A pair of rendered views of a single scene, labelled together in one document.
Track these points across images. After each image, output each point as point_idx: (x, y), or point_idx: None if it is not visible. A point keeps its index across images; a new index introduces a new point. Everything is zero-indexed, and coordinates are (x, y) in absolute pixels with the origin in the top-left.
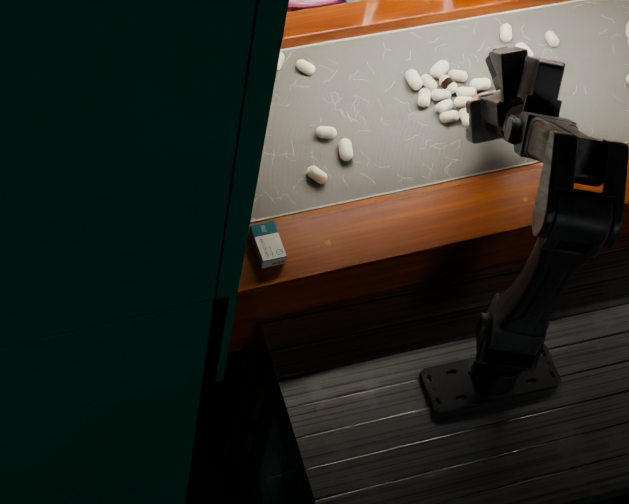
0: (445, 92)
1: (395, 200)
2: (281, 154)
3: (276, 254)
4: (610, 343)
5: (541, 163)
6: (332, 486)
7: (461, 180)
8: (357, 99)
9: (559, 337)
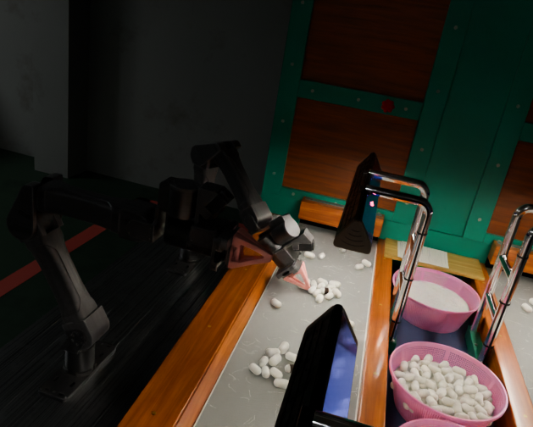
0: (320, 284)
1: None
2: (319, 247)
3: (274, 216)
4: (163, 290)
5: (260, 291)
6: None
7: (271, 268)
8: (334, 272)
9: (183, 281)
